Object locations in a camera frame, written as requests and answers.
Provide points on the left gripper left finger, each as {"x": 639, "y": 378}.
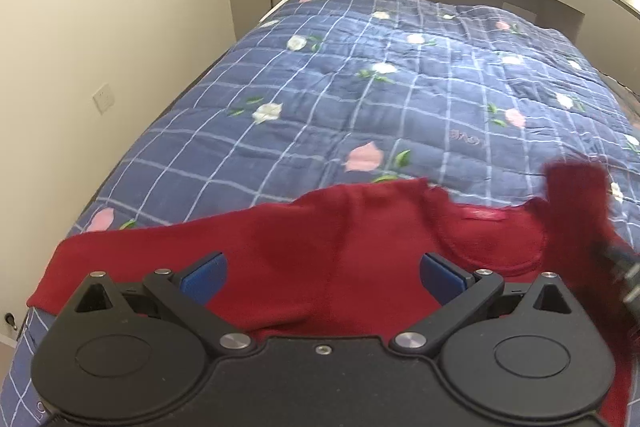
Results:
{"x": 182, "y": 296}

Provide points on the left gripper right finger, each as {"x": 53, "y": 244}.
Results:
{"x": 464, "y": 299}

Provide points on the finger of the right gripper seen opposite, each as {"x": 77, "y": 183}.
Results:
{"x": 623, "y": 266}

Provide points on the red knit sweater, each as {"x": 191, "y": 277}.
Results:
{"x": 344, "y": 260}

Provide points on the blue checked floral quilt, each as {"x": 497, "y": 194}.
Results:
{"x": 472, "y": 99}

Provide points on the beige wall socket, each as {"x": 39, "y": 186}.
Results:
{"x": 104, "y": 98}

